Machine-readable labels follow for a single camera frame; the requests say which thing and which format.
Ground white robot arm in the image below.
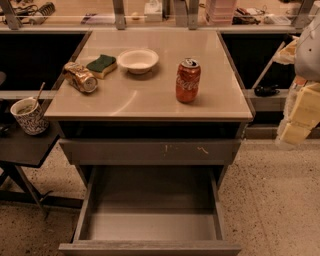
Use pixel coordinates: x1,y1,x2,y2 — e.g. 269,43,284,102
276,15,320,149

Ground white paper bowl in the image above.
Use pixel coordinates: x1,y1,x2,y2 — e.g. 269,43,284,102
117,49,159,75

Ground grey drawer cabinet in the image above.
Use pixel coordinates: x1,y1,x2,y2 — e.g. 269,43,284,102
45,28,253,181

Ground black side table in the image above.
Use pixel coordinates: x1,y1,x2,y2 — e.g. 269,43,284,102
0,107,82,212

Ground wooden stir stick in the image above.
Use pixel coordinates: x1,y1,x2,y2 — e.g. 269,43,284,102
32,82,45,110

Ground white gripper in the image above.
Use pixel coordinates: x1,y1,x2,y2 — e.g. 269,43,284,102
279,75,320,145

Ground green yellow sponge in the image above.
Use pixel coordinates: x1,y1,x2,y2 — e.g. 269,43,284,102
86,54,117,79

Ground black object on shelf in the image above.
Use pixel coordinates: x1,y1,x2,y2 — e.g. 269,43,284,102
254,85,280,97

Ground patterned paper cup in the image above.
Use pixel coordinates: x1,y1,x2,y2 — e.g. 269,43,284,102
10,97,49,136

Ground red coke can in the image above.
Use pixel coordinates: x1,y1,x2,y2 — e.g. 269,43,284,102
176,58,201,103

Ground crushed gold soda can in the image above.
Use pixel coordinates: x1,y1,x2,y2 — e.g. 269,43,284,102
62,62,98,93

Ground open grey middle drawer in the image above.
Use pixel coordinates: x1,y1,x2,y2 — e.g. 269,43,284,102
59,166,241,256

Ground pink stacked trays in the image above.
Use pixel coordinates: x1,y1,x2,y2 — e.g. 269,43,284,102
205,0,237,25

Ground white tissue box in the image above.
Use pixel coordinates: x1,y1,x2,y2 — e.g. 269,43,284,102
144,0,162,22

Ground white rod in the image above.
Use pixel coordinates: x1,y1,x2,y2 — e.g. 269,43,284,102
252,41,286,89

